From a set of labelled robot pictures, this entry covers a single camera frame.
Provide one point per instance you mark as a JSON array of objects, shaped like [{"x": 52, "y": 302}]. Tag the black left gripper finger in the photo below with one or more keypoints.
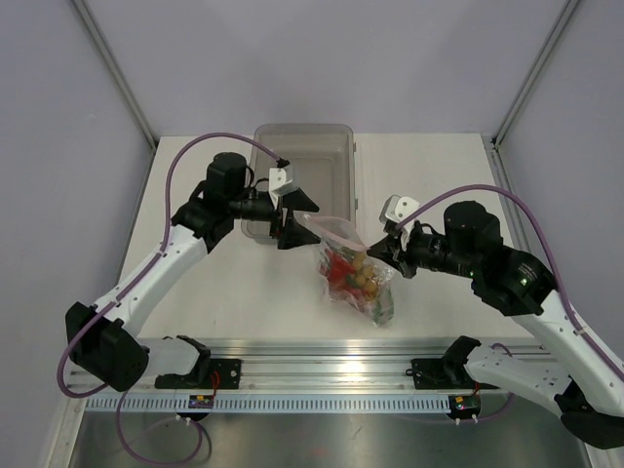
[
  {"x": 291, "y": 234},
  {"x": 297, "y": 200}
]

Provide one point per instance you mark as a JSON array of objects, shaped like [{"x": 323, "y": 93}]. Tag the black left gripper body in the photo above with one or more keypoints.
[{"x": 253, "y": 205}]

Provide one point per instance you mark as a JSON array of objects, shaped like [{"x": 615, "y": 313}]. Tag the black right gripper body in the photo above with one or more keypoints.
[{"x": 431, "y": 251}]

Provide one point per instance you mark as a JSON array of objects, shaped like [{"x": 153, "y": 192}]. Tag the yellow toy grape bunch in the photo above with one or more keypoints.
[{"x": 363, "y": 279}]

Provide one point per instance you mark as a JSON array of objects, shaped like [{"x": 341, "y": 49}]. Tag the clear zip top bag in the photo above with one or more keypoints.
[{"x": 341, "y": 234}]

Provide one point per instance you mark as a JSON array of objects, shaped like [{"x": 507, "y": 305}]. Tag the red toy lobster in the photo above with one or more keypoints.
[{"x": 334, "y": 266}]

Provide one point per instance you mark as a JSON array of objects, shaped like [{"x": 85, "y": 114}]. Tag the green toy bell pepper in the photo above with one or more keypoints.
[{"x": 382, "y": 312}]

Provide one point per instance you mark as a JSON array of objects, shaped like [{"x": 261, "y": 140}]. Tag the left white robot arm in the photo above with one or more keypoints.
[{"x": 102, "y": 338}]

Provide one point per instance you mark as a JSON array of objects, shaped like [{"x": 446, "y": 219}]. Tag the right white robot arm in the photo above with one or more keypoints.
[{"x": 583, "y": 388}]

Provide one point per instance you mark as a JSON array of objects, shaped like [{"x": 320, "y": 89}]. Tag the clear plastic tray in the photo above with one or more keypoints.
[{"x": 322, "y": 156}]

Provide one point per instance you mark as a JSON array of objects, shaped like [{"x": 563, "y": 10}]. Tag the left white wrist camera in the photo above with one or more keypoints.
[{"x": 281, "y": 183}]

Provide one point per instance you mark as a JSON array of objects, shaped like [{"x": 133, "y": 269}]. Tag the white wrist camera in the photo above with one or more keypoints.
[
  {"x": 281, "y": 183},
  {"x": 395, "y": 217}
]

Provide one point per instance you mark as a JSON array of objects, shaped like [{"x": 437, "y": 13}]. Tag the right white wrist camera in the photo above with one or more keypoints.
[{"x": 395, "y": 217}]

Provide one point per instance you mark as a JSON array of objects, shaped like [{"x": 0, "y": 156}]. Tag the aluminium mounting rail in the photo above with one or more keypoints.
[{"x": 335, "y": 366}]

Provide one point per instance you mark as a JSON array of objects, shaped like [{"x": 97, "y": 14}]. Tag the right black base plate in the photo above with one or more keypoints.
[{"x": 437, "y": 374}]

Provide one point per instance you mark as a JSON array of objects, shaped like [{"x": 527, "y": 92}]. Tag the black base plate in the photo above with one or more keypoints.
[
  {"x": 224, "y": 373},
  {"x": 437, "y": 374}
]

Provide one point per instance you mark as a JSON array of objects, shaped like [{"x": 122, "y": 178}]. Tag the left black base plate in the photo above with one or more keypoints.
[{"x": 224, "y": 373}]

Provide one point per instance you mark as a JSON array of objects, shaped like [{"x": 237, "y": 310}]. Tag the right aluminium frame post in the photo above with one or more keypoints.
[{"x": 538, "y": 66}]

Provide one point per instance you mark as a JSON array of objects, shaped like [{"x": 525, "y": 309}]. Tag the aluminium frame post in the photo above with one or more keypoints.
[
  {"x": 95, "y": 34},
  {"x": 538, "y": 66}
]

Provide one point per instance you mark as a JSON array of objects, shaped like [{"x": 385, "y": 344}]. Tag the left aluminium frame post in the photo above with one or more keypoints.
[{"x": 95, "y": 34}]

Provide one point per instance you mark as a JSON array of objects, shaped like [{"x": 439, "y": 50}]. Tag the white slotted cable duct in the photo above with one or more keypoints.
[{"x": 267, "y": 403}]

